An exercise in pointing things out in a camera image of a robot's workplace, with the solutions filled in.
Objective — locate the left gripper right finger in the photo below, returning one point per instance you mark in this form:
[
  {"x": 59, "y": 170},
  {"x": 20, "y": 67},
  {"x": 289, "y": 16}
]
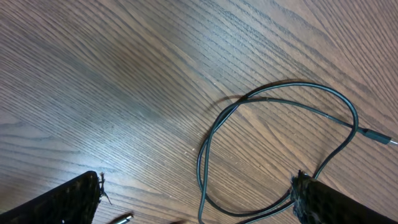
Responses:
[{"x": 317, "y": 203}]

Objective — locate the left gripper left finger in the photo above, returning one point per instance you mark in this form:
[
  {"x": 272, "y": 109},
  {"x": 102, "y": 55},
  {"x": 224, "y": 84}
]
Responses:
[{"x": 74, "y": 201}]

